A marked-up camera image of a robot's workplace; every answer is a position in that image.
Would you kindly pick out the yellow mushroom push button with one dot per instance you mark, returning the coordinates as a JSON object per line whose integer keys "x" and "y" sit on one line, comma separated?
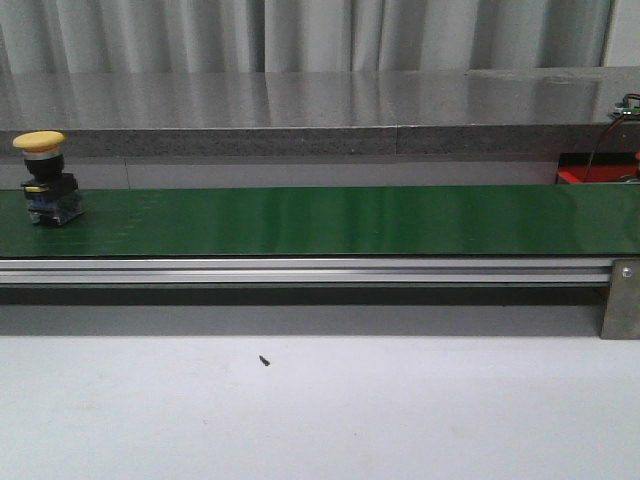
{"x": 52, "y": 195}

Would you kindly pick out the green conveyor belt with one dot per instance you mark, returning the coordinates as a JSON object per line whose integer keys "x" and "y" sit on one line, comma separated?
{"x": 510, "y": 220}

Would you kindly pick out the grey stone shelf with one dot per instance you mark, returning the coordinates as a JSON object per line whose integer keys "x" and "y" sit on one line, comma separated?
{"x": 548, "y": 110}

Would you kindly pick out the red plastic tray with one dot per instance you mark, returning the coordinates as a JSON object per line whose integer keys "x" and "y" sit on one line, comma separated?
{"x": 573, "y": 168}

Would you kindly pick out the small green circuit board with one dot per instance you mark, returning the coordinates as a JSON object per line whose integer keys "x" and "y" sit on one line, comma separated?
{"x": 628, "y": 108}

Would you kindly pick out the white pleated curtain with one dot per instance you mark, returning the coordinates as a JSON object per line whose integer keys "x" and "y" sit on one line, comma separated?
{"x": 299, "y": 36}

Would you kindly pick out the aluminium conveyor side rail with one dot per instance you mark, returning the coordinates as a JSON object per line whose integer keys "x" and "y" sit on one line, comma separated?
{"x": 508, "y": 270}

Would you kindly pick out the metal conveyor end bracket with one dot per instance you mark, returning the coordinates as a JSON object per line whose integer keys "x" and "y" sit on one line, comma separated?
{"x": 621, "y": 317}

